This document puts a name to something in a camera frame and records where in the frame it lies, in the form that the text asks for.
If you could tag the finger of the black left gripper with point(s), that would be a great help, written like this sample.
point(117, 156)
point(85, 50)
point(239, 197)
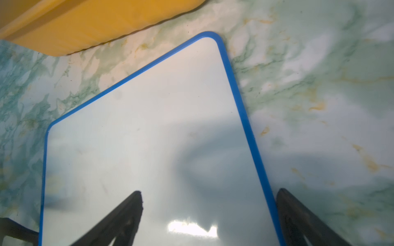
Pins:
point(13, 229)

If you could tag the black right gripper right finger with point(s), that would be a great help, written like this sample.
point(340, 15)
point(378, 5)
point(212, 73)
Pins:
point(301, 227)

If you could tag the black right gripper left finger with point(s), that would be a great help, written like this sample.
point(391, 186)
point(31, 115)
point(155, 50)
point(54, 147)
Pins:
point(119, 227)

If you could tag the blue-framed whiteboard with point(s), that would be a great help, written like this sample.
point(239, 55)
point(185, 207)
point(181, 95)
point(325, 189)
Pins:
point(177, 131)

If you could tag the yellow plastic storage box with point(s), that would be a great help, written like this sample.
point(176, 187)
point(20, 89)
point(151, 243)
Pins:
point(58, 28)

